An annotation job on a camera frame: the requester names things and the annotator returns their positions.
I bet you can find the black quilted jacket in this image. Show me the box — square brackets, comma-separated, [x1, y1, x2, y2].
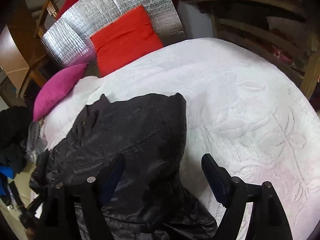
[30, 94, 217, 239]

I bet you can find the cream leather sofa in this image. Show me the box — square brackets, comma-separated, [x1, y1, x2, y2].
[0, 159, 43, 240]

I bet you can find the blue jacket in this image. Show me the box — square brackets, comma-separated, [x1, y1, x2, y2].
[0, 166, 15, 196]

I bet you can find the grey folded garment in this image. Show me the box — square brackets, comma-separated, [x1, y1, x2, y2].
[25, 120, 47, 163]

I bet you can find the pile of black coats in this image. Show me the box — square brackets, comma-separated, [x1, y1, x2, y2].
[1, 106, 32, 173]

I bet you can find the white bed blanket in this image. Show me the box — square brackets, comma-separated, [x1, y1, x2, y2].
[41, 38, 319, 239]

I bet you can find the magenta pillow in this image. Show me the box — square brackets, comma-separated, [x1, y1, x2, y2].
[33, 63, 87, 122]

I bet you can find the brown wooden pillar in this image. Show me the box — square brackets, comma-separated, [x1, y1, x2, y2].
[1, 1, 50, 98]

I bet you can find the silver foil insulation board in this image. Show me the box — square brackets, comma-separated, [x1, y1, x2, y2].
[42, 0, 185, 68]

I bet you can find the red cushion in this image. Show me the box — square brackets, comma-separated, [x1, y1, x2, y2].
[90, 5, 163, 77]

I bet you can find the wooden side table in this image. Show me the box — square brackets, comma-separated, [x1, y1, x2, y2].
[183, 0, 319, 98]

